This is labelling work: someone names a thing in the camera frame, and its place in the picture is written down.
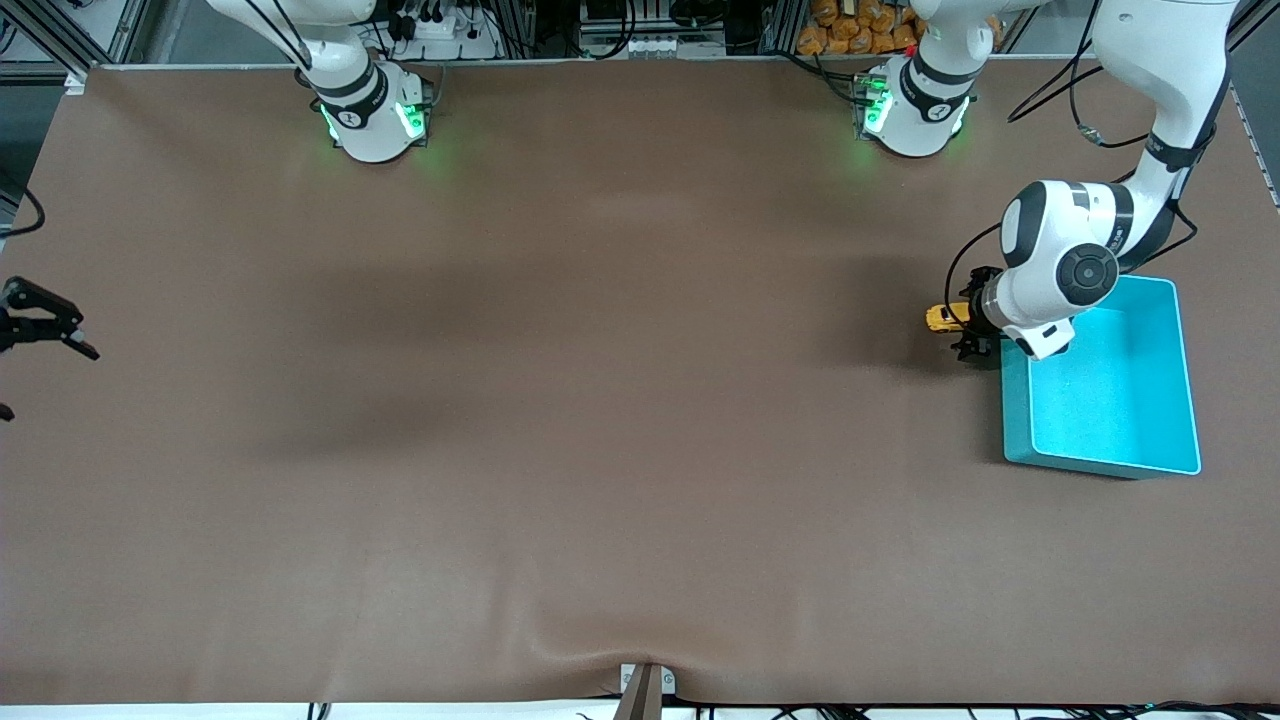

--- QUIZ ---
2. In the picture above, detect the white terminal block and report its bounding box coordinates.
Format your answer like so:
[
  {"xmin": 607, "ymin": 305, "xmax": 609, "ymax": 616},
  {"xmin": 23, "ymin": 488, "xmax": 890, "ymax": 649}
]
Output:
[{"xmin": 640, "ymin": 35, "xmax": 726, "ymax": 59}]

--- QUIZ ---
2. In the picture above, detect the white power strip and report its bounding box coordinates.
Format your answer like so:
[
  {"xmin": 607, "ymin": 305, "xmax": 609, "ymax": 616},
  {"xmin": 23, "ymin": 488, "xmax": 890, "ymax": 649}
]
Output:
[{"xmin": 385, "ymin": 8, "xmax": 501, "ymax": 61}]

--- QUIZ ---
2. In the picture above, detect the turquoise plastic bin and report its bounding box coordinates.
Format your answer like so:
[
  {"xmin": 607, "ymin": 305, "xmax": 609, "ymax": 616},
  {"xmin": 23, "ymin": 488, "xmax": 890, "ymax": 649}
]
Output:
[{"xmin": 1000, "ymin": 275, "xmax": 1202, "ymax": 477}]

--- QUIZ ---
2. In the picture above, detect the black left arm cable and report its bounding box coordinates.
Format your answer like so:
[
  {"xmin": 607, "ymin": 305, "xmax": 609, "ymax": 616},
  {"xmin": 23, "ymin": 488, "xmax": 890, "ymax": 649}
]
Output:
[{"xmin": 945, "ymin": 0, "xmax": 1201, "ymax": 301}]

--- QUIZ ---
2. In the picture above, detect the brown table mat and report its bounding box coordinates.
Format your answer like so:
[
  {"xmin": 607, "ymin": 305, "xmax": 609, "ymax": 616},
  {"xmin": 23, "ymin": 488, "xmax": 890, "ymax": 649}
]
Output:
[{"xmin": 0, "ymin": 55, "xmax": 1280, "ymax": 707}]

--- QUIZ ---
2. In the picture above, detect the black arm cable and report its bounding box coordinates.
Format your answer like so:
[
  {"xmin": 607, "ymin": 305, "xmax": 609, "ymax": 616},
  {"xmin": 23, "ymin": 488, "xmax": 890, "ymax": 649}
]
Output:
[
  {"xmin": 0, "ymin": 185, "xmax": 47, "ymax": 241},
  {"xmin": 945, "ymin": 0, "xmax": 1201, "ymax": 301}
]

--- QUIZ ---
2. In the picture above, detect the pile of orange items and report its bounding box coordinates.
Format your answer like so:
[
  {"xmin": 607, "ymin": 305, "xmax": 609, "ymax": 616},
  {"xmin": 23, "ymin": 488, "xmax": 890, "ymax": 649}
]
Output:
[{"xmin": 797, "ymin": 0, "xmax": 926, "ymax": 56}]

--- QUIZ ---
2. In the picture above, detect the black electronics box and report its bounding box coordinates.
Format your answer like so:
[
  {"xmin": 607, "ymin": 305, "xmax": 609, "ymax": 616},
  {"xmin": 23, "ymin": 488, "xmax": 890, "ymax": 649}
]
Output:
[{"xmin": 580, "ymin": 0, "xmax": 761, "ymax": 36}]

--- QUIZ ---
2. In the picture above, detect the metal table clamp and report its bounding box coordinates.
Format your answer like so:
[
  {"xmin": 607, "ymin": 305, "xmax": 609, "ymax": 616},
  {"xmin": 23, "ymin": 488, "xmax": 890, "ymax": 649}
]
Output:
[{"xmin": 618, "ymin": 663, "xmax": 678, "ymax": 720}]

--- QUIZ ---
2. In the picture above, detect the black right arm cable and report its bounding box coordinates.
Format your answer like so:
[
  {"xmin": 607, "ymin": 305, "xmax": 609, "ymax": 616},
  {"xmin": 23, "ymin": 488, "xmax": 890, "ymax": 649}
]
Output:
[{"xmin": 0, "ymin": 185, "xmax": 47, "ymax": 241}]

